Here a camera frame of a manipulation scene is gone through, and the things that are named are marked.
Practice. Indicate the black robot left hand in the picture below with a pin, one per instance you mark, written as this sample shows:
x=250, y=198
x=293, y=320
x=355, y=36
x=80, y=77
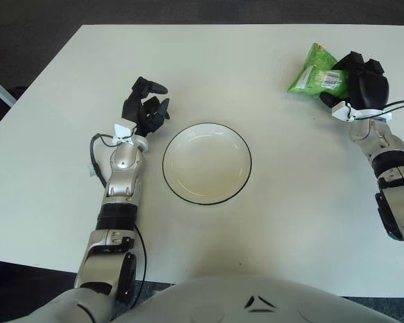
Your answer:
x=134, y=107

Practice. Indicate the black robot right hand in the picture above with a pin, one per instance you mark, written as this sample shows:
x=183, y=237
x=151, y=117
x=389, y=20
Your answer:
x=370, y=87

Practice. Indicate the green snack bag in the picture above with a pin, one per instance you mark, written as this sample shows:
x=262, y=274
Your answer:
x=318, y=79

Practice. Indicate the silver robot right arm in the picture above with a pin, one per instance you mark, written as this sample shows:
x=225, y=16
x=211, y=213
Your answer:
x=390, y=158

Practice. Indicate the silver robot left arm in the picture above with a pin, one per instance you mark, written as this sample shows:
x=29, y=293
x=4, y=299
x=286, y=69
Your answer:
x=121, y=188

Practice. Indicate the white plate with black rim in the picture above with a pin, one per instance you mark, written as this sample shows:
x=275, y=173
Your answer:
x=207, y=163

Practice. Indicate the white left wrist tag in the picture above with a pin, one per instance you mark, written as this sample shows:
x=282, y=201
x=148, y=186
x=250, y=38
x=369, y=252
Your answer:
x=121, y=129

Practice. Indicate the white wrist tag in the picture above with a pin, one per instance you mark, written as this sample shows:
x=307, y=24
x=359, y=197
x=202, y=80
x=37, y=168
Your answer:
x=121, y=129
x=340, y=111

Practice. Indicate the white right wrist tag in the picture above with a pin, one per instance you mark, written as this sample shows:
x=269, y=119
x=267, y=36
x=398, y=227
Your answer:
x=340, y=111

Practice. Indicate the white furniture edge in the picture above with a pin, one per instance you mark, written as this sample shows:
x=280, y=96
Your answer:
x=0, y=89

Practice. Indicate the silver robot torso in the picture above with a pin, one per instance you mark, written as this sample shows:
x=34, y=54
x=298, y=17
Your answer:
x=222, y=303

